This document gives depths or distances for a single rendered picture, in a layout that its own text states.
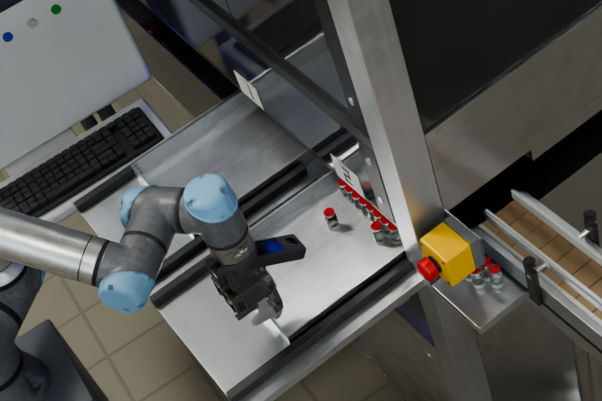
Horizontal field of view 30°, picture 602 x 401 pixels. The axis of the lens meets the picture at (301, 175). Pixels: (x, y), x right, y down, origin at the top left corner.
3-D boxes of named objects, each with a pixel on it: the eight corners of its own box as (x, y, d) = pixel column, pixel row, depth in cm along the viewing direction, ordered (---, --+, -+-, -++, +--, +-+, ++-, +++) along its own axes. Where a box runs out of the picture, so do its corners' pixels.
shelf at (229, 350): (256, 84, 250) (253, 78, 248) (460, 259, 203) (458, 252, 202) (74, 207, 238) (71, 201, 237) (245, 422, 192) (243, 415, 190)
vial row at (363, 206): (349, 190, 218) (344, 174, 215) (406, 240, 206) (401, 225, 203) (340, 196, 218) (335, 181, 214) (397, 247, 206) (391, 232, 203)
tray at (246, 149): (265, 89, 245) (261, 77, 242) (333, 147, 228) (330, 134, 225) (136, 175, 237) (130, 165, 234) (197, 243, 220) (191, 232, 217)
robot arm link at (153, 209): (103, 228, 176) (166, 231, 172) (128, 174, 182) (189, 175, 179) (122, 259, 181) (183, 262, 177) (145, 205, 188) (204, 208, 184)
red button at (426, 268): (434, 261, 190) (429, 246, 187) (448, 274, 187) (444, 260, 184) (416, 274, 189) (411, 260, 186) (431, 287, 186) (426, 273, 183)
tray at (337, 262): (356, 166, 222) (353, 154, 220) (440, 237, 205) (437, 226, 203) (218, 266, 214) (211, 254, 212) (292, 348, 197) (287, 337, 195)
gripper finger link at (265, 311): (254, 333, 199) (239, 302, 192) (280, 313, 200) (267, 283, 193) (263, 344, 197) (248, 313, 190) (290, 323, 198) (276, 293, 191)
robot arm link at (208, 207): (185, 168, 177) (235, 169, 174) (207, 212, 185) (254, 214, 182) (169, 207, 173) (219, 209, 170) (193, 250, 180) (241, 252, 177)
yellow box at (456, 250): (458, 240, 193) (451, 214, 188) (485, 263, 189) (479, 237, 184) (424, 265, 192) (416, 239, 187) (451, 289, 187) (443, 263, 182)
